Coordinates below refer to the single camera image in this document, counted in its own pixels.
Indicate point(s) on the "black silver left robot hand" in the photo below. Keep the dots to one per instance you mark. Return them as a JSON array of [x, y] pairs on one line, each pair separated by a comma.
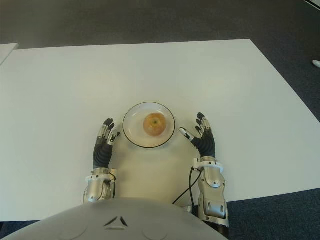
[[102, 152]]

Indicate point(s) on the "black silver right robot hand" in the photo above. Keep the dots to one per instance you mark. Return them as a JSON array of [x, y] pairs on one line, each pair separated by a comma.
[[206, 146]]

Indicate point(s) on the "yellow-red apple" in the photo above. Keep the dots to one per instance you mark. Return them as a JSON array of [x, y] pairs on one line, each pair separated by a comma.
[[154, 124]]

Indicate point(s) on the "white plate with black rim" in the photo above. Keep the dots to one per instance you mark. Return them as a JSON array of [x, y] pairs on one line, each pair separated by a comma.
[[135, 135]]

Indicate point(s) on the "grey robot torso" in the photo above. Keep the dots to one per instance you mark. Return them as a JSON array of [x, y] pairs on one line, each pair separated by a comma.
[[112, 220]]

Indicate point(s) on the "small white object on floor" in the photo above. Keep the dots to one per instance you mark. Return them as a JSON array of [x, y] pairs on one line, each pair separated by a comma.
[[317, 63]]

